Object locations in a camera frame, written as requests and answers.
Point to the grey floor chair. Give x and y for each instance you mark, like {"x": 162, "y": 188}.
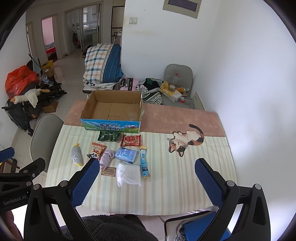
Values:
{"x": 185, "y": 82}

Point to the beige wall panel box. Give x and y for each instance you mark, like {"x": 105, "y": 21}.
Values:
{"x": 183, "y": 7}

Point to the white goose plush toy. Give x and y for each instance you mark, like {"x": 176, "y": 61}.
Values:
{"x": 31, "y": 96}

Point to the red snack packet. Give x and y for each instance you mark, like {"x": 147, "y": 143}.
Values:
{"x": 131, "y": 141}

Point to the yellow plastic bag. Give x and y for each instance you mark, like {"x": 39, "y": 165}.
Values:
{"x": 164, "y": 89}

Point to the small brown cardboard box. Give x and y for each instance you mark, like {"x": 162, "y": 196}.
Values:
{"x": 51, "y": 106}

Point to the orange sunflower seed bag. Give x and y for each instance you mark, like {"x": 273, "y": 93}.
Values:
{"x": 97, "y": 151}

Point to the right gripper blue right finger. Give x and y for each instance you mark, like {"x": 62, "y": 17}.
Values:
{"x": 253, "y": 222}

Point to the blue seat with white frame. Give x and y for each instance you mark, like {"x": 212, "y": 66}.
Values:
{"x": 188, "y": 227}

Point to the plaid folded quilt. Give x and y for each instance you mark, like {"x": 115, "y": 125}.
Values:
{"x": 102, "y": 64}

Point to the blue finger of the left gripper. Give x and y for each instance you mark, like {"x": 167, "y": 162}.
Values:
{"x": 6, "y": 154}

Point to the dark fleece clothing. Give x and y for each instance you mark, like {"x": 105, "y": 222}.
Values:
{"x": 117, "y": 227}

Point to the striped table mat with cat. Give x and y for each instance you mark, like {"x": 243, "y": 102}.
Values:
{"x": 172, "y": 188}

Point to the grey chair beside table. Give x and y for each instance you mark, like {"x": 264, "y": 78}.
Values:
{"x": 44, "y": 138}

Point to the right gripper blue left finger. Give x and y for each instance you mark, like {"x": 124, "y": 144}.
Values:
{"x": 40, "y": 219}

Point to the white soft mask bundle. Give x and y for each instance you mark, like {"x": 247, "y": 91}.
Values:
{"x": 129, "y": 174}

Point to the silver yellow snack bag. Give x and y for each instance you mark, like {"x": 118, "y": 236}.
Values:
{"x": 76, "y": 155}

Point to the green seaweed snack bag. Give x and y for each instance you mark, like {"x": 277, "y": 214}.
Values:
{"x": 109, "y": 136}

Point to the black stroller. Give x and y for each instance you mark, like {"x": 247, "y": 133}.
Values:
{"x": 23, "y": 113}

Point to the orange plastic bag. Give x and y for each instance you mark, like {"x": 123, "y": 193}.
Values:
{"x": 18, "y": 80}

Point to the blue yellow long packet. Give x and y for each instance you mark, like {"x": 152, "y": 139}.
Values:
{"x": 143, "y": 162}

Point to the yellow cardboard box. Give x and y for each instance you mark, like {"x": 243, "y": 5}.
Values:
{"x": 48, "y": 68}

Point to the lilac soft cloth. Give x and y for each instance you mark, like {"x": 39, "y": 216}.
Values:
{"x": 106, "y": 158}

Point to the clear plastic bottle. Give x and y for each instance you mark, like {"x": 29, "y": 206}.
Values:
{"x": 175, "y": 79}

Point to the blue tissue pack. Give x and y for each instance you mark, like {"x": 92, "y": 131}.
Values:
{"x": 126, "y": 155}

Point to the black white patterned bag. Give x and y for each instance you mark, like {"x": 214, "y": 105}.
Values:
{"x": 150, "y": 89}

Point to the white wall switch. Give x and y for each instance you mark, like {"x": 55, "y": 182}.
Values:
{"x": 133, "y": 20}

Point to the pink suitcase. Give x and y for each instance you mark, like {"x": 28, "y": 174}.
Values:
{"x": 129, "y": 84}

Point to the cardboard milk box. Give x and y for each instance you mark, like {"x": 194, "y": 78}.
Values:
{"x": 113, "y": 110}

